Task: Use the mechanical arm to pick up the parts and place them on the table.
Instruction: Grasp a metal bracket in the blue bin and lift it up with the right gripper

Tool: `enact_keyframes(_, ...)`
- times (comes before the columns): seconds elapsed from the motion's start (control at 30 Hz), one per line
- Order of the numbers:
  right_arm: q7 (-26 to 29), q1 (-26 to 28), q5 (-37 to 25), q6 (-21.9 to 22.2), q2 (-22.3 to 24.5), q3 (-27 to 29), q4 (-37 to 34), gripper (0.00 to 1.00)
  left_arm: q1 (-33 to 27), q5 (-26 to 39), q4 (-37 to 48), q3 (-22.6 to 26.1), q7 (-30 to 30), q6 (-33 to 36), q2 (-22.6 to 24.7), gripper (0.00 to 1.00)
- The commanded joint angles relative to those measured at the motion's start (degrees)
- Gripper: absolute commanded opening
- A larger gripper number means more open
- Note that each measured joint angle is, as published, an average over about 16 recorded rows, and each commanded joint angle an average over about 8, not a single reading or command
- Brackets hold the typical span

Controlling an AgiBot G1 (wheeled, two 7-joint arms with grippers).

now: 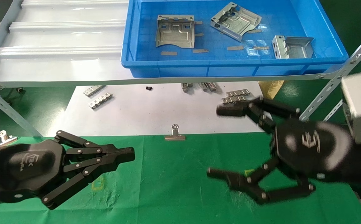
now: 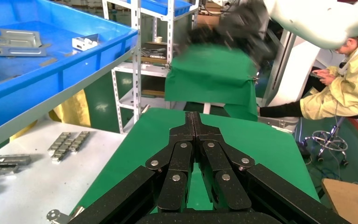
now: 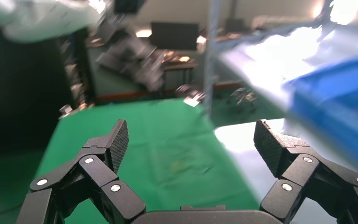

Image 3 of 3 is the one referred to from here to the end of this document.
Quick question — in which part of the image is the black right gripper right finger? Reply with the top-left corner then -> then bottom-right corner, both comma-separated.
254,119 -> 358,224

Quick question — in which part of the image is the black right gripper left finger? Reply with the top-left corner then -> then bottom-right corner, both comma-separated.
16,119 -> 146,224

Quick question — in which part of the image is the white corrugated shelf board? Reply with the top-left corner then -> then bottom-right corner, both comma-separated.
219,26 -> 358,103

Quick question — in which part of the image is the blue plastic bin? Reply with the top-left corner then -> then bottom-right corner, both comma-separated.
282,54 -> 358,180

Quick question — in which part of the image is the black monitor screen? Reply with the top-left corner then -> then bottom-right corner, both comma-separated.
149,22 -> 200,51

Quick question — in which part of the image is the dark office desk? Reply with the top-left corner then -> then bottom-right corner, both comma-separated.
162,58 -> 198,92

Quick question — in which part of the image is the rolling chair base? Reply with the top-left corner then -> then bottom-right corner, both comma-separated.
228,87 -> 258,110

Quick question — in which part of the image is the silver binder clip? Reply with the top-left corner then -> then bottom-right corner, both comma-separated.
182,89 -> 205,108
58,104 -> 75,119

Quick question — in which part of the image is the green table cloth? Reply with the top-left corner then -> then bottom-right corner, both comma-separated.
32,98 -> 260,224

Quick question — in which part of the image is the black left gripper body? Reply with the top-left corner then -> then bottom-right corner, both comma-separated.
97,29 -> 165,92

